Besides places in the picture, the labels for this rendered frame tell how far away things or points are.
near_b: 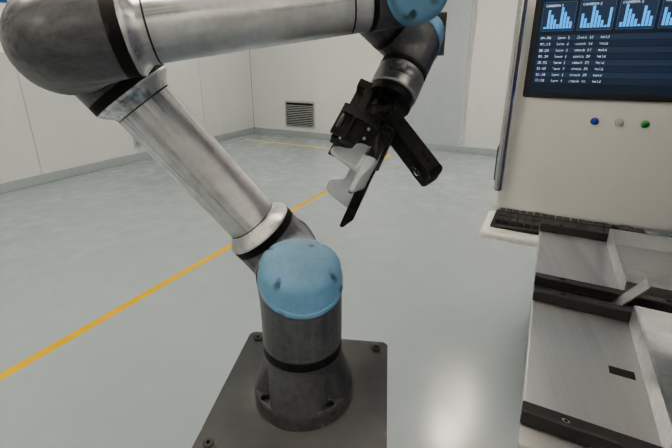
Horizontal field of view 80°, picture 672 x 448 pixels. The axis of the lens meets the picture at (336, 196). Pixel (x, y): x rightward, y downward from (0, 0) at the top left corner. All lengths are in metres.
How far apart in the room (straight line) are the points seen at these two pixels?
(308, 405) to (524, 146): 1.05
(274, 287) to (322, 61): 6.35
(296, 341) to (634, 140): 1.13
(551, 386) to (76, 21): 0.68
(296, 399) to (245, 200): 0.29
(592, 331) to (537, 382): 0.17
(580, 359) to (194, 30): 0.65
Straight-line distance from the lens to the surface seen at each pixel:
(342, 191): 0.62
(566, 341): 0.73
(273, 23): 0.47
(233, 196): 0.62
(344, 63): 6.62
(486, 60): 5.99
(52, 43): 0.49
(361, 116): 0.57
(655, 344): 0.79
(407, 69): 0.63
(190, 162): 0.61
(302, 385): 0.61
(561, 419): 0.57
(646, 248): 1.13
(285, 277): 0.54
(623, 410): 0.65
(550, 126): 1.40
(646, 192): 1.46
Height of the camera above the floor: 1.28
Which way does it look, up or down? 19 degrees down
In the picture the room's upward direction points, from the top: straight up
